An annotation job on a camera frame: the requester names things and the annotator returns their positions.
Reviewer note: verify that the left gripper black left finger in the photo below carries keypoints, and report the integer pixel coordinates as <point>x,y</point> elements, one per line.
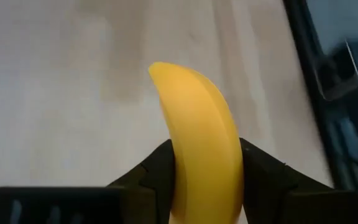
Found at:
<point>154,186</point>

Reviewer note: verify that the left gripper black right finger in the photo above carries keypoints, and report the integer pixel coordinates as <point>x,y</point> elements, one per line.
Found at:
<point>266,186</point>

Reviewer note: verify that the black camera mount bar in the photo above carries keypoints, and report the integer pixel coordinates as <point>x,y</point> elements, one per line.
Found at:
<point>339,71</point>

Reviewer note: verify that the yellow toy banana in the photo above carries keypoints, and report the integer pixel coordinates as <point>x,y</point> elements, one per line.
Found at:
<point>204,149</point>

